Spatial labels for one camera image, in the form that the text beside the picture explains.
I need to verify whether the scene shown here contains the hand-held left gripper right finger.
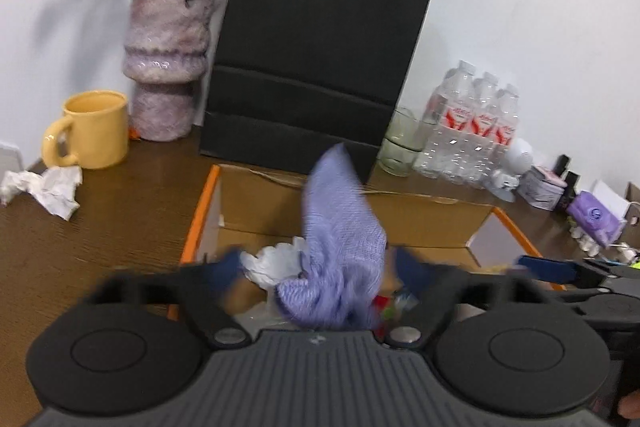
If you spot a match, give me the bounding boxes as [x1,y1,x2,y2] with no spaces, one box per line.
[386,248,552,350]

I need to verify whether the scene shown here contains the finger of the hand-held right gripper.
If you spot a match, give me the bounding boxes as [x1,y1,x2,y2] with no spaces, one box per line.
[515,254,582,286]

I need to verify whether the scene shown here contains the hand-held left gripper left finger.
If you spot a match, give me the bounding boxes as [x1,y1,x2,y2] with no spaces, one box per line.
[94,252,249,349]

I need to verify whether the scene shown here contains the cardboard box with orange edge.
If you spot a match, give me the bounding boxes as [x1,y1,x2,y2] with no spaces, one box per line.
[167,163,567,333]

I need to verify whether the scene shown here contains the purple knitted cloth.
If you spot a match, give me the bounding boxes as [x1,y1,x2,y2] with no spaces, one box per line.
[276,143,390,331]

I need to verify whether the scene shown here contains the colourful snack wrapper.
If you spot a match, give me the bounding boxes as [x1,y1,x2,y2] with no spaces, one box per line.
[372,289,419,324]

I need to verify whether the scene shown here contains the purple tissue pack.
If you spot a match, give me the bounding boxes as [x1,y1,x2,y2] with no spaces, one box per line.
[567,190,626,248]

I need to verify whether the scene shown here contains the grey tin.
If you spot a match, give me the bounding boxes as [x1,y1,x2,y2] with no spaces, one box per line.
[517,164,569,212]

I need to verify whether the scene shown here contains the small black box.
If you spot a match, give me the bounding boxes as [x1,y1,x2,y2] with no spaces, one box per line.
[553,154,581,209]

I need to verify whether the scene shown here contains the white box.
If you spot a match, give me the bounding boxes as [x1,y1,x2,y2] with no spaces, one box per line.
[592,180,632,221]

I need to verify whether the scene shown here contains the white round gadget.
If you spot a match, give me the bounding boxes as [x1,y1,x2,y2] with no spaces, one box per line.
[491,138,535,203]

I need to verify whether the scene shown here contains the clear drinking glass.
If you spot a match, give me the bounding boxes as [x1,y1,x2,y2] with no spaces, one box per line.
[378,106,427,178]

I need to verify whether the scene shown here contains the clear water bottle red label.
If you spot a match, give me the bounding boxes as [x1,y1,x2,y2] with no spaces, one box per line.
[444,72,501,186]
[472,83,521,189]
[414,60,476,181]

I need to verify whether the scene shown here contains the yellow mug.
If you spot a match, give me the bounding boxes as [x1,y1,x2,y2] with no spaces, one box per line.
[41,90,131,170]

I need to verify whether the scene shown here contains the crumpled white tissue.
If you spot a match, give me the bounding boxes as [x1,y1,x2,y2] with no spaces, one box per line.
[0,165,84,222]

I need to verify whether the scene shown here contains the purple fuzzy vase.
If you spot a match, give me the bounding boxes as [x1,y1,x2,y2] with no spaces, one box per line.
[122,0,219,142]

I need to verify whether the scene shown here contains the black paper bag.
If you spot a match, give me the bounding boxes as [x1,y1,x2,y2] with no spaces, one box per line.
[199,0,439,186]

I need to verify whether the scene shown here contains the white wall socket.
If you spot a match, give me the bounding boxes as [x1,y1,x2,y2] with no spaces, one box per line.
[0,142,25,173]

